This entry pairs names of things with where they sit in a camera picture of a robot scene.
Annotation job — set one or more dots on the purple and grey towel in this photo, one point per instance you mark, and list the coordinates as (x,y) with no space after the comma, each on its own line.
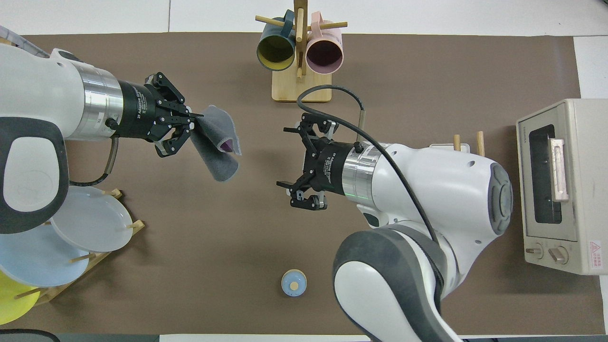
(216,161)

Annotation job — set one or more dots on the white towel rack wooden bars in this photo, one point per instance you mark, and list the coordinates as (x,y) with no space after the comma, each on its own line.
(480,145)

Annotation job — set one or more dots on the beige toaster oven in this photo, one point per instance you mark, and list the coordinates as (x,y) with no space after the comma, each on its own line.
(584,190)

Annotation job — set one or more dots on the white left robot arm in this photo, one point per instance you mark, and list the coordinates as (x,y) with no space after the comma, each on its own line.
(33,95)

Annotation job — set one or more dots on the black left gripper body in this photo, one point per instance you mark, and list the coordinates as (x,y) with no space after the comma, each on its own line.
(137,111)

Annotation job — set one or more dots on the pale grey plate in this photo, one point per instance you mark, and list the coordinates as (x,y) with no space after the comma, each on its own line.
(90,221)

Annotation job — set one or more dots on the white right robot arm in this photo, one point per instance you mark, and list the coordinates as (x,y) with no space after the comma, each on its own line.
(427,190)

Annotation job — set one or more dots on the brown table mat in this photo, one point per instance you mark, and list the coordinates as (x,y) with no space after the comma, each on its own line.
(213,237)

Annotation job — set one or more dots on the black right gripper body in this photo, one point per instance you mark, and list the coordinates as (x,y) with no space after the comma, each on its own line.
(327,166)

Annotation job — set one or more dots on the yellow plate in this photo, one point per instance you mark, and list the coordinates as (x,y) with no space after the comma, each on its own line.
(12,304)

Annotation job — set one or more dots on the dark teal mug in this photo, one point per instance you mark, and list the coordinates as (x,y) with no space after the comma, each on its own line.
(275,50)

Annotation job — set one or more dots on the blue service bell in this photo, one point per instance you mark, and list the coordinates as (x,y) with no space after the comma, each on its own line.
(294,283)

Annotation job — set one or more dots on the wooden mug tree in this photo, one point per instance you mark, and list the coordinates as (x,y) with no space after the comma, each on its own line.
(285,90)

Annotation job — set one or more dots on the light blue plate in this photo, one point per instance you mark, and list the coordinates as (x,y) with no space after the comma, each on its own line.
(38,261)

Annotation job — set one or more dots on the pink mug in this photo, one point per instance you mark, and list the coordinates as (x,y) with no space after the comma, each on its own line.
(325,54)

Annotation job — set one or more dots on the wooden plate rack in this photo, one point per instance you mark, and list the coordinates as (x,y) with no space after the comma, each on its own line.
(99,259)

